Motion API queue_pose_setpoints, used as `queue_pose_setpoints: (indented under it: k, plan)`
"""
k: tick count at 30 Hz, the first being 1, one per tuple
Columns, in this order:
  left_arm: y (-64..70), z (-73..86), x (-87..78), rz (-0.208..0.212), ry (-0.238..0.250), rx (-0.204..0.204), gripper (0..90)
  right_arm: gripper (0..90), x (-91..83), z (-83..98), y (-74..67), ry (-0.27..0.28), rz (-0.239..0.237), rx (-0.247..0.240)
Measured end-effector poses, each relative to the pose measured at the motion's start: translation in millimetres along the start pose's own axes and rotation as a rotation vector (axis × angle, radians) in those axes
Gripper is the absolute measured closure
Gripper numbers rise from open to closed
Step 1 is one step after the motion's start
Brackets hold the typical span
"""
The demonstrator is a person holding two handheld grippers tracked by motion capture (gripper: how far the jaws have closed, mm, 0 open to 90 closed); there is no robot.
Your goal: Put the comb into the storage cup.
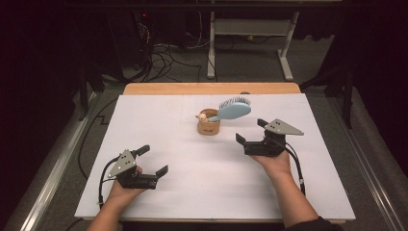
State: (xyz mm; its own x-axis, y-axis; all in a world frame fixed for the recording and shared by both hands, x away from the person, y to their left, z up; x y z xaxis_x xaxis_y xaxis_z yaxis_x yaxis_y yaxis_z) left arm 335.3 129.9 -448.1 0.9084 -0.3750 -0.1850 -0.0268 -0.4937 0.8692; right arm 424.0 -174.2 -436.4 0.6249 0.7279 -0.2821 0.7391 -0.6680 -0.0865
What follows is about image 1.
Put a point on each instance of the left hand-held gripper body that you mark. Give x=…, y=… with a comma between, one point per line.
x=131, y=174

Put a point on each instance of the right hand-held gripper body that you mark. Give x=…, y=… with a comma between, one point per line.
x=272, y=141

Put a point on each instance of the light blue hairbrush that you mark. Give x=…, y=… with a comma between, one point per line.
x=232, y=110

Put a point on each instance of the tan pot with bear figurine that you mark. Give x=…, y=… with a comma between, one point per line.
x=208, y=128

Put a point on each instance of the person's left hand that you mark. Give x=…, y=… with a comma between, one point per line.
x=123, y=194

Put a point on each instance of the person's right hand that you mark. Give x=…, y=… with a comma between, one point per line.
x=274, y=165

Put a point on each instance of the white table cover sheet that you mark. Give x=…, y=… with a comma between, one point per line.
x=192, y=179

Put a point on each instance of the black stand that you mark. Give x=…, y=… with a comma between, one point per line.
x=348, y=96
x=84, y=93

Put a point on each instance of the black computer tower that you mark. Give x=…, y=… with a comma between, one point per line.
x=128, y=38

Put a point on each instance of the metal floor rail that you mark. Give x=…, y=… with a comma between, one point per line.
x=54, y=166
x=369, y=166

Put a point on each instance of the white metal frame desk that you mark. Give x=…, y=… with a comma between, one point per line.
x=250, y=27

